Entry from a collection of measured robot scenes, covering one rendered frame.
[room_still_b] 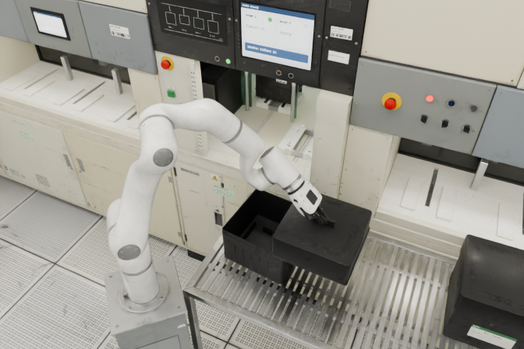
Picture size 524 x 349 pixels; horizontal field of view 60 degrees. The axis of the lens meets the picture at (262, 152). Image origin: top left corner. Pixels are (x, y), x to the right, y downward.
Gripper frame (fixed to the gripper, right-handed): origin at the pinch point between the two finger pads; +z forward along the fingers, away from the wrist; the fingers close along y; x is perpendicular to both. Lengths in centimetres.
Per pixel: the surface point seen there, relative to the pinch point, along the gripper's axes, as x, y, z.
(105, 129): 110, 29, -77
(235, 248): 37.8, -10.5, -5.6
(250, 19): -7, 31, -70
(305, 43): -19, 31, -51
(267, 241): 39.0, 5.1, 5.0
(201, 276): 52, -22, -5
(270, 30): -11, 31, -62
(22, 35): 104, 27, -137
